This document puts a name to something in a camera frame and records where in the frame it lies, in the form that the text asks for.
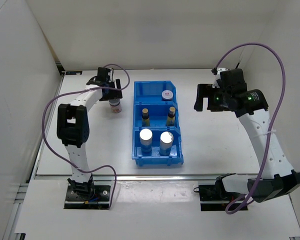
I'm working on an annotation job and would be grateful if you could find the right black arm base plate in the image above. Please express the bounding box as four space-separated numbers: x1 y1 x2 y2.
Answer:
193 185 240 212

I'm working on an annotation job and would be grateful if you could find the white-lid sauce jar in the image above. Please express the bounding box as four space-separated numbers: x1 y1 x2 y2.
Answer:
108 99 122 114
161 90 174 101

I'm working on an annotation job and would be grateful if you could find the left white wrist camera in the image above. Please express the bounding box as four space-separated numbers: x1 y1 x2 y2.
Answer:
96 67 114 83

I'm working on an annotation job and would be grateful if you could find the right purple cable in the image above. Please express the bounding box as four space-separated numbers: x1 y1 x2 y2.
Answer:
211 42 286 216

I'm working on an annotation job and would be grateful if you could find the front aluminium rail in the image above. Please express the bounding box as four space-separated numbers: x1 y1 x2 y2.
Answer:
29 173 273 182

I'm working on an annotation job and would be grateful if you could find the yellow-label brown bottle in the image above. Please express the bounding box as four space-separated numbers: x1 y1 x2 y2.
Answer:
166 106 176 127
141 108 150 127

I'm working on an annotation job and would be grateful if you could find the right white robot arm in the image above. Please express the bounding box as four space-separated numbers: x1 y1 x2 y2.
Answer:
194 83 300 203

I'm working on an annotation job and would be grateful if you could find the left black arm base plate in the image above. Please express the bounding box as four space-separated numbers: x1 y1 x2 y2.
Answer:
63 183 112 210

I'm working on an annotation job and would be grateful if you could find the blue three-compartment plastic bin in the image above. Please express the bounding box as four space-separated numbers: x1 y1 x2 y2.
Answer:
131 81 184 167

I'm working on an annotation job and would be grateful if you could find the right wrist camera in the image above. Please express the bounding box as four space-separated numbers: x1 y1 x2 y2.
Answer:
212 68 247 93

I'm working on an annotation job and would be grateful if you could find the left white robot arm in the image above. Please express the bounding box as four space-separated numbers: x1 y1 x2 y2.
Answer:
56 77 123 200

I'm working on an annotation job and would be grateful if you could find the blue-label silver-lid shaker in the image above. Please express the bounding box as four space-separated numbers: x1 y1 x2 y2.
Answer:
139 128 153 153
159 131 174 156

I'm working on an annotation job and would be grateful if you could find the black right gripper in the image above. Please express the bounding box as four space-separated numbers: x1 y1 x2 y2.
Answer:
193 84 231 112

